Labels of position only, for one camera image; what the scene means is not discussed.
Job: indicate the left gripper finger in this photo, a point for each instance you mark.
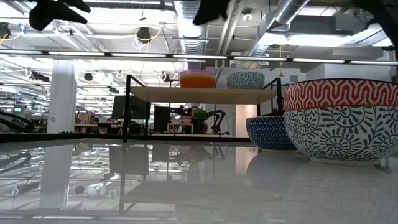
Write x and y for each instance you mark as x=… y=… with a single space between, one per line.
x=79 y=4
x=46 y=14

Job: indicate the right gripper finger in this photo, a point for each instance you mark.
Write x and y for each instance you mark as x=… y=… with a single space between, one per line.
x=206 y=11
x=226 y=9

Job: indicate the orange pink plastic bowl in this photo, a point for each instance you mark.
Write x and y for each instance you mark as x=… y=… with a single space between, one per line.
x=197 y=81

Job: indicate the orange and teal patterned bowl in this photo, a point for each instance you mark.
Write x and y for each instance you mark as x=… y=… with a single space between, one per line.
x=245 y=81

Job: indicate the yellow and blue patterned bowl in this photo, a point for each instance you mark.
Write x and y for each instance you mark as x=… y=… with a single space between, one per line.
x=267 y=132

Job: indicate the blue white swirl patterned bowl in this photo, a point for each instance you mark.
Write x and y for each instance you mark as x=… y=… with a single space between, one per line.
x=342 y=133

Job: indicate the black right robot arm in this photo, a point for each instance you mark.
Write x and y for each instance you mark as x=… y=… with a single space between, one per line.
x=385 y=15

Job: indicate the black desktop robot arm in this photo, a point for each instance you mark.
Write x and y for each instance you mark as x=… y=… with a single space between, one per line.
x=219 y=119

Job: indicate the round ceiling fixture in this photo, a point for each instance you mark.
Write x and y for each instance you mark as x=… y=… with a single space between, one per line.
x=247 y=16

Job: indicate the black ceiling device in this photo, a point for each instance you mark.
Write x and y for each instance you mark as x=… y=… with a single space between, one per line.
x=144 y=34

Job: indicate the white square column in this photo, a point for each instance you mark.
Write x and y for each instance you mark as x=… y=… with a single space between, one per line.
x=62 y=93

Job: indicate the green exit sign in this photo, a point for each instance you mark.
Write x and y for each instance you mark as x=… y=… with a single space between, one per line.
x=17 y=109

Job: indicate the small potted plant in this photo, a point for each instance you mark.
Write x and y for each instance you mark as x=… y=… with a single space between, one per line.
x=200 y=114

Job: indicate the round target poster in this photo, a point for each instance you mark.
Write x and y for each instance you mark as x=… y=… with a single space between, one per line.
x=83 y=118

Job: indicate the small pink bowl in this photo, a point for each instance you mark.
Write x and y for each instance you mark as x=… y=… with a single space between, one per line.
x=186 y=119

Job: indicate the black upright panel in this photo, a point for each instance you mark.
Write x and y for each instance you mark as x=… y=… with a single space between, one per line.
x=161 y=118

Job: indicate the light wooden side table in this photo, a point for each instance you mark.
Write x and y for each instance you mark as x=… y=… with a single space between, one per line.
x=180 y=124

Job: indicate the black office monitor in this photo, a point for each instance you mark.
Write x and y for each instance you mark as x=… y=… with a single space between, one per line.
x=136 y=107

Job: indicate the silver ribbed ventilation duct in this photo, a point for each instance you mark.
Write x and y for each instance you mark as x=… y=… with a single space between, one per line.
x=189 y=31

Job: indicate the black rail with light strips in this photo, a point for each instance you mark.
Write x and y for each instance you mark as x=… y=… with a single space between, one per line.
x=169 y=56

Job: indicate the wooden shelf black metal frame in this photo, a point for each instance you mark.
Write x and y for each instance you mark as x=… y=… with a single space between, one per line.
x=202 y=96

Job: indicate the black metal table frame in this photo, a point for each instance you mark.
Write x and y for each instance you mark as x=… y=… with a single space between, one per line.
x=77 y=137

